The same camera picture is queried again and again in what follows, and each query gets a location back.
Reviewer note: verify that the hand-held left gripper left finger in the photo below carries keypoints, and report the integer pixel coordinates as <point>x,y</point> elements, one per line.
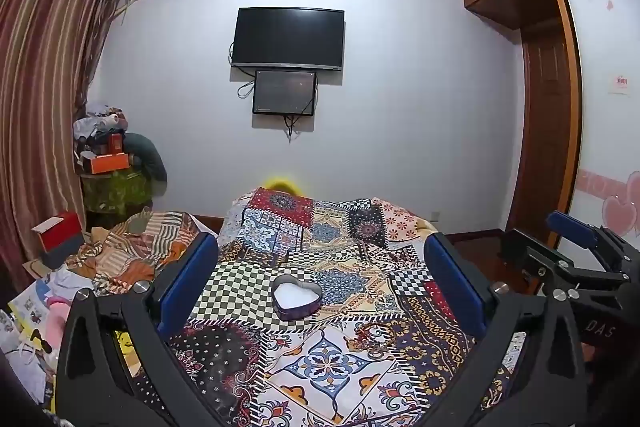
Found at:
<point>187,277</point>

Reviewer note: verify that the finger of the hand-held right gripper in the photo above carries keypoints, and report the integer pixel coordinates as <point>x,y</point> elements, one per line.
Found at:
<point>570,224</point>
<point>530,252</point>

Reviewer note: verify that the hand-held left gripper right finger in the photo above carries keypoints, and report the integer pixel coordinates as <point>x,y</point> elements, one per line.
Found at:
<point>457,277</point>

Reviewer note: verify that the heart-shaped purple box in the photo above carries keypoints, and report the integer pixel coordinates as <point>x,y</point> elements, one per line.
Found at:
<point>295,294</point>

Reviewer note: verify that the striped orange cloth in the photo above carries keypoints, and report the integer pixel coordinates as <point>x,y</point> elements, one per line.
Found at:
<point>135,247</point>

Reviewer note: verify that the white wardrobe sliding door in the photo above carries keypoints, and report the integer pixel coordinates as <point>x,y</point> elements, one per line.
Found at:
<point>605,142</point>

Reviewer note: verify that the yellow cartoon bag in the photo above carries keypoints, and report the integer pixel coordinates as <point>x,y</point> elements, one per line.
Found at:
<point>122,344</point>

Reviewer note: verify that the wooden door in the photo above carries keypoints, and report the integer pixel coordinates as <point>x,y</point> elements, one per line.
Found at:
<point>542,132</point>

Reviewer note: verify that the green patterned cloth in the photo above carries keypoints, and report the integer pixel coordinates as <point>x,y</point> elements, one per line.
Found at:
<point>115,192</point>

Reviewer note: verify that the red box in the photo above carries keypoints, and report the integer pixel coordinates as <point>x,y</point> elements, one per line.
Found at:
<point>62,234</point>

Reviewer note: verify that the yellow object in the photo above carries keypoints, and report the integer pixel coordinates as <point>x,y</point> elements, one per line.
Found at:
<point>282,184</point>

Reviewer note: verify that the pink cloth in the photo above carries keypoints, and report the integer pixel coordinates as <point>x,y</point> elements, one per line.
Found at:
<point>57,312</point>

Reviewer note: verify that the long orange box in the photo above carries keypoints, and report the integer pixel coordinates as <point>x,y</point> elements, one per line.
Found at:
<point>107,162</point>

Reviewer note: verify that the patchwork printed blanket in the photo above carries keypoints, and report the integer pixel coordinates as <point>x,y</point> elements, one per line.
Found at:
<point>340,357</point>

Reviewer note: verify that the red white sticker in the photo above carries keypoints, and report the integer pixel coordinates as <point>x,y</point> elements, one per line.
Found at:
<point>620,83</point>

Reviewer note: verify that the small orange box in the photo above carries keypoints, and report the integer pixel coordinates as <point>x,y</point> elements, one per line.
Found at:
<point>116,143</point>

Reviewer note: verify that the cartoon printed paper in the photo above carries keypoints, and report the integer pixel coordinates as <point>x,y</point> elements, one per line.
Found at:
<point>30,307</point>

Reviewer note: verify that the pile of clothes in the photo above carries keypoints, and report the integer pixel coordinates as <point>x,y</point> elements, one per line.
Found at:
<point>97,122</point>

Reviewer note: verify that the striped brown curtain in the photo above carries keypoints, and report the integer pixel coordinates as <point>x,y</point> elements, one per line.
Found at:
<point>40,82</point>

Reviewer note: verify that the small black wall monitor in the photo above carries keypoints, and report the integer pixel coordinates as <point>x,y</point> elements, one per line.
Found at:
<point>284,91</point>

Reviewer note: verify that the black wall television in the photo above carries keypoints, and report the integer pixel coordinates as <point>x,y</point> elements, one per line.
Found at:
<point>287,37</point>

